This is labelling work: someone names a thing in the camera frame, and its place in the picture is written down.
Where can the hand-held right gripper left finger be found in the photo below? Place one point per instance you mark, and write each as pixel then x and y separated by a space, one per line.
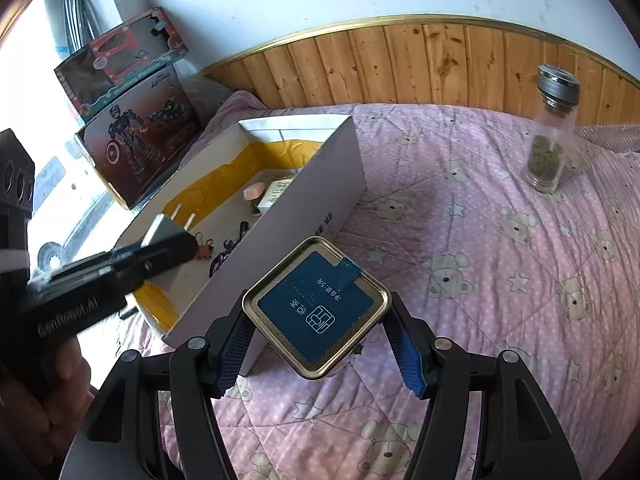
pixel 235 355

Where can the gold tin with blue label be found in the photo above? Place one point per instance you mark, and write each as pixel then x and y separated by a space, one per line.
pixel 315 305

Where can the dark robot toy box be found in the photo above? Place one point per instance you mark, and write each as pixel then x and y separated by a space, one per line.
pixel 140 145

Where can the gold white carton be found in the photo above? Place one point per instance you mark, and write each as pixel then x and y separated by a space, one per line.
pixel 277 191

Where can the brown binder clip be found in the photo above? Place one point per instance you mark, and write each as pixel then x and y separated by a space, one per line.
pixel 204 251

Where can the pink bear-print blanket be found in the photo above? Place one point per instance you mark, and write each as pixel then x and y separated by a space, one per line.
pixel 500 260

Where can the white car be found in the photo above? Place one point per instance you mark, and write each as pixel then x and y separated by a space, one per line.
pixel 75 200

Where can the grey pipe bundle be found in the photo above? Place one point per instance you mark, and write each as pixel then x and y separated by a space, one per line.
pixel 82 0

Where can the person's left hand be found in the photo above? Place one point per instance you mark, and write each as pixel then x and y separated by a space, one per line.
pixel 70 385

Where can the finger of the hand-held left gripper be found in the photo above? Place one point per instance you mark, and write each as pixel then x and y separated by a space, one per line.
pixel 90 262
pixel 160 260

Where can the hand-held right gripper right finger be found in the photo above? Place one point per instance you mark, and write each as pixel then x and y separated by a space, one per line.
pixel 407 355

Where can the teal and red toy box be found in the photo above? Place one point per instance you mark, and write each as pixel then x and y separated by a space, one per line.
pixel 115 60

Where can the purple toy figure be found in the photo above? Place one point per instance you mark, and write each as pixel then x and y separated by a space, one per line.
pixel 222 257

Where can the white cardboard box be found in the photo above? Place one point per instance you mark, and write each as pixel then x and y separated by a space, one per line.
pixel 280 240

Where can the translucent plastic bag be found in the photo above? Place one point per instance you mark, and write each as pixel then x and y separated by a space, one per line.
pixel 210 95

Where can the glass bottle with grey lid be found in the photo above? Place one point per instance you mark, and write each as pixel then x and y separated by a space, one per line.
pixel 547 155

